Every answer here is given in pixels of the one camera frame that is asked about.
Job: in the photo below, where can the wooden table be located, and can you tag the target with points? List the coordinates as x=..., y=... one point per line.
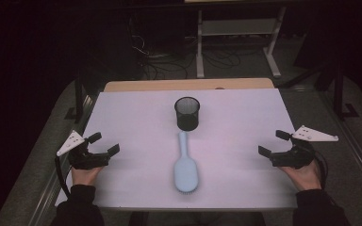
x=169, y=84

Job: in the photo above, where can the person's left hand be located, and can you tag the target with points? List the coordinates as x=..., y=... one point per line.
x=85, y=177

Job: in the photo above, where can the person's right hand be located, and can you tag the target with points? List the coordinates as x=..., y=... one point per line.
x=304, y=179

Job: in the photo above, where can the black metal stand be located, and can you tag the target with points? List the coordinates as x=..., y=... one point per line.
x=79, y=100
x=337, y=94

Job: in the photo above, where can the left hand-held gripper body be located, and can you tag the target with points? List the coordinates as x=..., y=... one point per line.
x=88, y=160

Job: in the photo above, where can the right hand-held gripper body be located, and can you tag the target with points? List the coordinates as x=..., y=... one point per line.
x=292, y=157

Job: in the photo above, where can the metal floor rail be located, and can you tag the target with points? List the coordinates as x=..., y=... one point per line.
x=53, y=188
x=361, y=158

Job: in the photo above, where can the white metal desk frame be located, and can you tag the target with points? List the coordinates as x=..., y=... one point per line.
x=238, y=27

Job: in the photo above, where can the white table cover board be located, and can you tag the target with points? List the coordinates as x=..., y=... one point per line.
x=138, y=109

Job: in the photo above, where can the black mesh pen cup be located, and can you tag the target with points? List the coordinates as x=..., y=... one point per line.
x=187, y=121

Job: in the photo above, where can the light blue hairbrush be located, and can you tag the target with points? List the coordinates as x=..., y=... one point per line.
x=185, y=172

